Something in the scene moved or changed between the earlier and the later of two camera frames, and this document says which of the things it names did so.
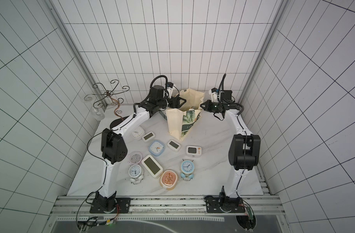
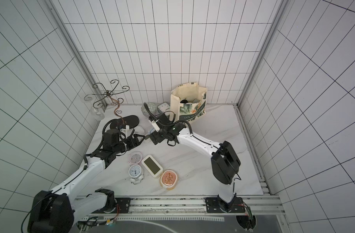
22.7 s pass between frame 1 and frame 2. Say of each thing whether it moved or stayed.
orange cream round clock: stayed
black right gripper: moved
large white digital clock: stayed
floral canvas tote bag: moved
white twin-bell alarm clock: stayed
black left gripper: moved
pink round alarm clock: stayed
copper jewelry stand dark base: stayed
